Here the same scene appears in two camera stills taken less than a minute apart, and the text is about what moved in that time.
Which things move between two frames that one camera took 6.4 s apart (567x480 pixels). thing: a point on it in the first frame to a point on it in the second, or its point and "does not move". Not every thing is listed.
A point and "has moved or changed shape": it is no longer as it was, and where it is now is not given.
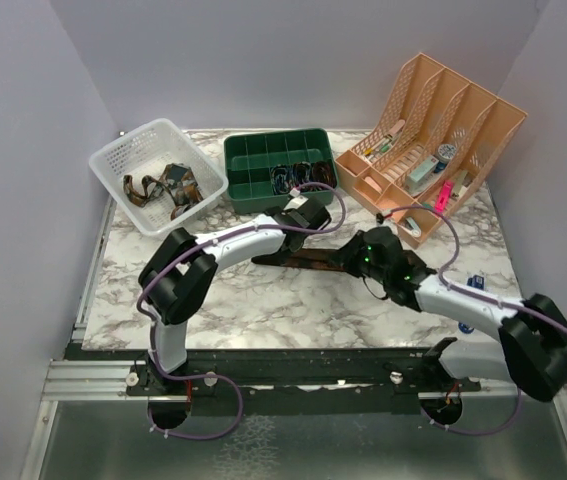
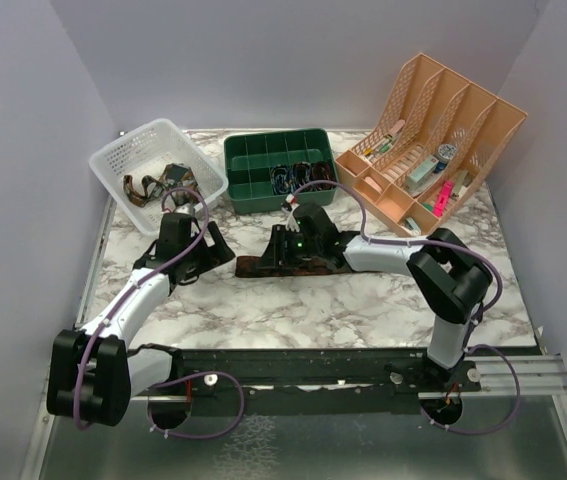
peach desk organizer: x=440 y=136 does not move
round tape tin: x=445 y=152 does not move
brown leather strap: x=328 y=259 has moved or changed shape
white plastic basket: x=160 y=177 does not move
